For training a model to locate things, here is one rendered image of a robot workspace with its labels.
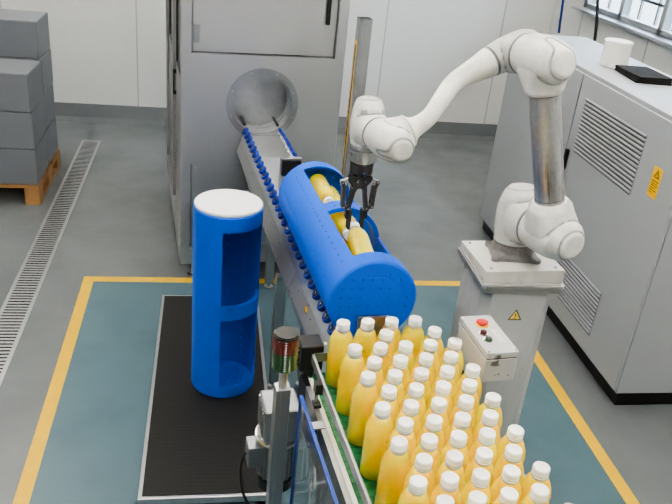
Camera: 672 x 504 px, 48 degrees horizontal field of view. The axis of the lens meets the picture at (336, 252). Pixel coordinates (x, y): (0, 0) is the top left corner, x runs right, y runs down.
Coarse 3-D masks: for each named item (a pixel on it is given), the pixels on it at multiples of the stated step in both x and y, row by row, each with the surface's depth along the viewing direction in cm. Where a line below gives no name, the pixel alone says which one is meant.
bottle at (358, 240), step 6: (354, 228) 247; (360, 228) 247; (348, 234) 247; (354, 234) 244; (360, 234) 244; (366, 234) 245; (348, 240) 245; (354, 240) 243; (360, 240) 242; (366, 240) 242; (354, 246) 241; (360, 246) 240; (366, 246) 240; (354, 252) 240; (360, 252) 238
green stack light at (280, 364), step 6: (276, 354) 182; (276, 360) 182; (282, 360) 181; (288, 360) 181; (294, 360) 183; (276, 366) 183; (282, 366) 182; (288, 366) 182; (294, 366) 184; (282, 372) 183; (288, 372) 183
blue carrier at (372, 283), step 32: (288, 192) 290; (288, 224) 288; (320, 224) 255; (320, 256) 243; (352, 256) 231; (384, 256) 230; (320, 288) 238; (352, 288) 228; (384, 288) 231; (352, 320) 233
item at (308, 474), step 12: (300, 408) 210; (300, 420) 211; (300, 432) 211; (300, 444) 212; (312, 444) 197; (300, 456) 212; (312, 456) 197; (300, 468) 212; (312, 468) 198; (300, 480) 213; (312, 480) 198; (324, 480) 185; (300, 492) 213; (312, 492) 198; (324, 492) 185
